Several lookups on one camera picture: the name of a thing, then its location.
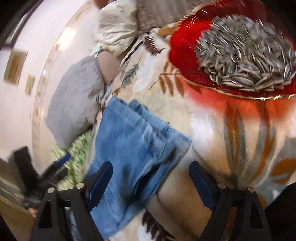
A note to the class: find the grey pillow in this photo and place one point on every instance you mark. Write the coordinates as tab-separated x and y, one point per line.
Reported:
76	101

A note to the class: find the red glass plate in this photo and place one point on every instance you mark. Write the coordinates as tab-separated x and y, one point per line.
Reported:
183	41

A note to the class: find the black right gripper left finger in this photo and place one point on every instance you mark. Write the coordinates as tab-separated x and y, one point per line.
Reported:
51	222

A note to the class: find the floral beige fleece blanket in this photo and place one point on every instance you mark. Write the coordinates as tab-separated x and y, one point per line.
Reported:
239	141

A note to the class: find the blue denim pants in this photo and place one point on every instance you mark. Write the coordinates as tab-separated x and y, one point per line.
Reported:
143	149

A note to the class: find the cream crumpled pillow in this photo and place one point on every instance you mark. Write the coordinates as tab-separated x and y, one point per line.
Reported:
116	27

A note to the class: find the pile of sunflower seeds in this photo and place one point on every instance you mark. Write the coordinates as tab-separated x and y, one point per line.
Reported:
247	55

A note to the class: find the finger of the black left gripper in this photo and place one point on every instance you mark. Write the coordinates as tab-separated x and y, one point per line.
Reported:
58	164

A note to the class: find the striped brown bed sheet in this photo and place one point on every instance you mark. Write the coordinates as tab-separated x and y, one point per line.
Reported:
158	13

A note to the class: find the green checkered quilt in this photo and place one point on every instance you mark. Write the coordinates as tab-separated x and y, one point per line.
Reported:
75	165

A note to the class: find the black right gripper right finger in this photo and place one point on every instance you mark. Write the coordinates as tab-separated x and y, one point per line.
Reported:
250	222

